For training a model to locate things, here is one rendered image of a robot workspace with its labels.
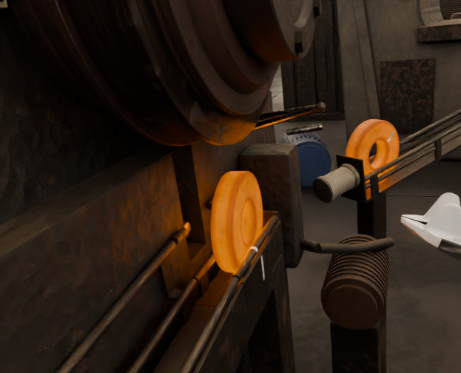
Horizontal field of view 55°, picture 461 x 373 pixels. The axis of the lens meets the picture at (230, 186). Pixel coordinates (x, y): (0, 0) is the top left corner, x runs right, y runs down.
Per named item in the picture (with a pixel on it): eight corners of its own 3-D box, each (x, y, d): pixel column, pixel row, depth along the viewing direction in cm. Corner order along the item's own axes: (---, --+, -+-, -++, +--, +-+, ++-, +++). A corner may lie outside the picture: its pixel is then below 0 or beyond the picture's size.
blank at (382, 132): (363, 196, 108) (374, 200, 105) (334, 157, 99) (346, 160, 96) (396, 147, 111) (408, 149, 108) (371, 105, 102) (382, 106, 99)
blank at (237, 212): (203, 189, 60) (226, 189, 59) (240, 160, 74) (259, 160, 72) (216, 291, 64) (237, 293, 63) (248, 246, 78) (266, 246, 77)
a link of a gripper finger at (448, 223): (414, 186, 56) (491, 209, 54) (398, 226, 59) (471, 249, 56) (414, 195, 53) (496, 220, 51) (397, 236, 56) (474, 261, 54)
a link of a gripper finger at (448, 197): (414, 177, 59) (488, 200, 57) (398, 216, 61) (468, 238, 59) (414, 186, 56) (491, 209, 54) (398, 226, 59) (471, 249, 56)
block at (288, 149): (246, 266, 90) (232, 154, 82) (257, 248, 97) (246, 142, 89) (298, 271, 86) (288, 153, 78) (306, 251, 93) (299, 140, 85)
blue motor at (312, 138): (285, 197, 274) (280, 143, 262) (277, 169, 328) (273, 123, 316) (335, 192, 272) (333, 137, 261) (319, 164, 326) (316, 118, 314)
